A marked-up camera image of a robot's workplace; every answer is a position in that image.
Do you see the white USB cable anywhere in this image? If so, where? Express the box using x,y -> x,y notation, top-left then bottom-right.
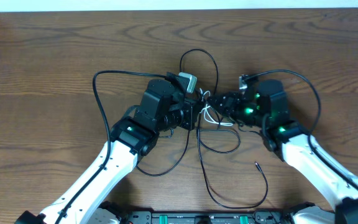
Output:
199,88 -> 234,128

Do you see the black USB cable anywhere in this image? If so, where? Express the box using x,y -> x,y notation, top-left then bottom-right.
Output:
135,48 -> 269,210

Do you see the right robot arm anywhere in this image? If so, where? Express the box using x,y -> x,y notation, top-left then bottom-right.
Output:
207,80 -> 358,223

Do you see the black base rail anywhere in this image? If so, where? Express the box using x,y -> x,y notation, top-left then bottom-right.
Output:
85,201 -> 338,224

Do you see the left camera cable black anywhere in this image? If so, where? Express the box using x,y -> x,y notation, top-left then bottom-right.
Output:
54,70 -> 180,224

